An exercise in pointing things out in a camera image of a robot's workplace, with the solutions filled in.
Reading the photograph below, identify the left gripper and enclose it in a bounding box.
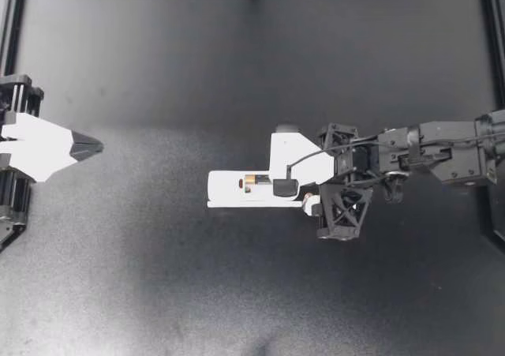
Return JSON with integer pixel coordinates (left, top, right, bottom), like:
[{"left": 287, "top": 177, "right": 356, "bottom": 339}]
[{"left": 0, "top": 73, "right": 106, "bottom": 250}]

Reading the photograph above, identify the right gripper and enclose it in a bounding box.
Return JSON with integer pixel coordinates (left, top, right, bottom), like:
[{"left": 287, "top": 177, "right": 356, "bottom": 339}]
[{"left": 302, "top": 122, "right": 382, "bottom": 242}]

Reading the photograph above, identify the white remote control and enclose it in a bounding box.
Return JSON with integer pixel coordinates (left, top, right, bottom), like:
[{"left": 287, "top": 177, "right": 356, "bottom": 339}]
[{"left": 207, "top": 169, "right": 305, "bottom": 207}]

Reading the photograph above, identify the copper and black battery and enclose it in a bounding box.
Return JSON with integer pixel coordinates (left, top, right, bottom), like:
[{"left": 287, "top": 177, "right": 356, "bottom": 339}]
[{"left": 238, "top": 173, "right": 274, "bottom": 194}]

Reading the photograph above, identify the black camera cable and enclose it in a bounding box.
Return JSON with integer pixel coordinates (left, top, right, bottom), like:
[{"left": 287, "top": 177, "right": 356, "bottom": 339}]
[{"left": 286, "top": 133, "right": 481, "bottom": 174}]

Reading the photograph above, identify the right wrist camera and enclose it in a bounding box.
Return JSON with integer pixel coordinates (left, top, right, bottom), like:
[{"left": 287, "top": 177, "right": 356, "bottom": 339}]
[{"left": 269, "top": 130, "right": 337, "bottom": 198}]

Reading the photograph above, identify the black frame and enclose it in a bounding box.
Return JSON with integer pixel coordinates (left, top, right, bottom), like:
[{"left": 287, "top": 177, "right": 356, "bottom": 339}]
[{"left": 0, "top": 0, "right": 505, "bottom": 250}]

